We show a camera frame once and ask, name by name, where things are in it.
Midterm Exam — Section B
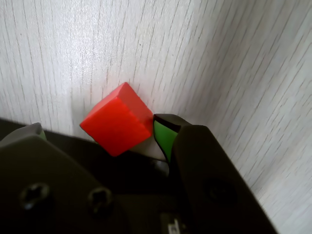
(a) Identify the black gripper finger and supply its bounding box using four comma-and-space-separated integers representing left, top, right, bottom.
0, 121, 117, 234
153, 113, 278, 234

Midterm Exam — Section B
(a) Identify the red cube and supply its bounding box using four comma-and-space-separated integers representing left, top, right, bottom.
79, 81, 153, 157

